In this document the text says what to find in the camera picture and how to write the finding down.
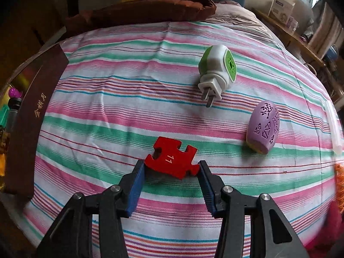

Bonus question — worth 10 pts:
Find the wooden desk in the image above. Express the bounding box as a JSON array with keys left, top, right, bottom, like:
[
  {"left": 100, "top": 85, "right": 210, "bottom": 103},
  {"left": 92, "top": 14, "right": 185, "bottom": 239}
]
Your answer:
[{"left": 253, "top": 7, "right": 326, "bottom": 68}]

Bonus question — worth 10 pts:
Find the dark brown gift box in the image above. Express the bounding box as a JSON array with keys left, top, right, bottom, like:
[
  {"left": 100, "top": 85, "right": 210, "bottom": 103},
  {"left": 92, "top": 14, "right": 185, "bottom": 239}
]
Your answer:
[{"left": 0, "top": 27, "right": 70, "bottom": 202}]

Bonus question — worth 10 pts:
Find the beige curtain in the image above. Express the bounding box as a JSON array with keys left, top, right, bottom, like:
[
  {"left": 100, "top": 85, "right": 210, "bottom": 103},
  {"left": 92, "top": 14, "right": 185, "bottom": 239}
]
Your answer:
[{"left": 309, "top": 2, "right": 344, "bottom": 60}]

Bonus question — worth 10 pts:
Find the magenta plastic toy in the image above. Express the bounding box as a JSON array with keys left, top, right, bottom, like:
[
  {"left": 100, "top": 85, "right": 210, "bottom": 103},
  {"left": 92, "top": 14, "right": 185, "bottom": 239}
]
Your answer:
[{"left": 8, "top": 86, "right": 23, "bottom": 99}]

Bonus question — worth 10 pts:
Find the green and white plug-in device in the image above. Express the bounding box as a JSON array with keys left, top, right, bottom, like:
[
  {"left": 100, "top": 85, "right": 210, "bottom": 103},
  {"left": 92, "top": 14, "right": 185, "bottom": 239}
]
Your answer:
[{"left": 197, "top": 45, "right": 237, "bottom": 108}]

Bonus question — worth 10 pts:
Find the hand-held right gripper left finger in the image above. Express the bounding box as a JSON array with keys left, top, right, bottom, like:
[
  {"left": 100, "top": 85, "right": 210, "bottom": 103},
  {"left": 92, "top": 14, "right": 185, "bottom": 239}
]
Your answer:
[{"left": 35, "top": 159, "right": 147, "bottom": 258}]

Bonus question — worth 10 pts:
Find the clear plastic tube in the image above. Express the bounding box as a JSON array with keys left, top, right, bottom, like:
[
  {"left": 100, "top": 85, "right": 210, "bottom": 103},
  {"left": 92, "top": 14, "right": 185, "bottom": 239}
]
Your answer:
[{"left": 324, "top": 99, "right": 343, "bottom": 155}]

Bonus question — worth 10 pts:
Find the red puzzle piece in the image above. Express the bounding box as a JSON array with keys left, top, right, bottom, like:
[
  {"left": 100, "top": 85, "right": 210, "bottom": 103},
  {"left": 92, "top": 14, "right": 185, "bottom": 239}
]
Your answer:
[{"left": 144, "top": 137, "right": 201, "bottom": 180}]

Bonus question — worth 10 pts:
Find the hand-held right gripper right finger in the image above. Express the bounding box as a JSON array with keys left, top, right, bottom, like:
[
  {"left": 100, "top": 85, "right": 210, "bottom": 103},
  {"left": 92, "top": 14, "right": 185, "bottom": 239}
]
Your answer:
[{"left": 198, "top": 160, "right": 311, "bottom": 258}]

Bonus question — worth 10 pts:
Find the pale pink pillow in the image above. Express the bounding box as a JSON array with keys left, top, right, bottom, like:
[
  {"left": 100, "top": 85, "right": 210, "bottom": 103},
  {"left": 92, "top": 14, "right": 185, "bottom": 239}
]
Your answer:
[{"left": 204, "top": 1, "right": 272, "bottom": 38}]

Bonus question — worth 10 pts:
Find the grey bottle with black cap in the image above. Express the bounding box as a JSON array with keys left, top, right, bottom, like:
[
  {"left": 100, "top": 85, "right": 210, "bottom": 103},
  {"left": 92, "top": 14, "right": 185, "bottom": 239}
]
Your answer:
[{"left": 5, "top": 97, "right": 23, "bottom": 134}]

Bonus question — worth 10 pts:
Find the striped bed sheet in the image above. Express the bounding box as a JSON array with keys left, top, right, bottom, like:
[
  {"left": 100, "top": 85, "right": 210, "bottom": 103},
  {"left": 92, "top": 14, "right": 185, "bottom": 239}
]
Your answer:
[{"left": 21, "top": 20, "right": 344, "bottom": 258}]

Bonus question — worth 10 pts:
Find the red fleece cloth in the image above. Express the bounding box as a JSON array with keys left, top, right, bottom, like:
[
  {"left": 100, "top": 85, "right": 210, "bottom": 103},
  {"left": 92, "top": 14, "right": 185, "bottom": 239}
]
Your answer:
[{"left": 306, "top": 200, "right": 344, "bottom": 258}]

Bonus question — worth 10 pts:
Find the white cardboard box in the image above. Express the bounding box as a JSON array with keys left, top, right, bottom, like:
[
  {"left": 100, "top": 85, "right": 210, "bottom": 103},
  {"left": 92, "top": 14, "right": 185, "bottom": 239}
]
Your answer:
[{"left": 267, "top": 0, "right": 295, "bottom": 23}]

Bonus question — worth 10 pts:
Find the blue round container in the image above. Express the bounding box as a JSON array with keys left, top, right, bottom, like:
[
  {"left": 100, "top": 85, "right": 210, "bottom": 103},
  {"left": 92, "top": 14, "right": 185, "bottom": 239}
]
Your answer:
[{"left": 324, "top": 44, "right": 339, "bottom": 60}]

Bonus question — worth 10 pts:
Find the purple oval perforated case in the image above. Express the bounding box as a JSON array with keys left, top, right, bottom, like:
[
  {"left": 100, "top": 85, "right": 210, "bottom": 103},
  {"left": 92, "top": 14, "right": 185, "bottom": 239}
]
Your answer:
[{"left": 246, "top": 100, "right": 281, "bottom": 154}]

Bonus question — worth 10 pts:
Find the brown blanket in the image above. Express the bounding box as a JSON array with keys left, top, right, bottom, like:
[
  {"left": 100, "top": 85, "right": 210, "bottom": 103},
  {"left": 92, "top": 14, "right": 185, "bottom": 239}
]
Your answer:
[{"left": 65, "top": 0, "right": 217, "bottom": 37}]

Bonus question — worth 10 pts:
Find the orange ribbed plastic item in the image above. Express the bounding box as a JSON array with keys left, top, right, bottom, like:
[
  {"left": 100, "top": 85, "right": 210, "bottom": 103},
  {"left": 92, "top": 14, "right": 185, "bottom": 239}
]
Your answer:
[{"left": 334, "top": 163, "right": 344, "bottom": 208}]

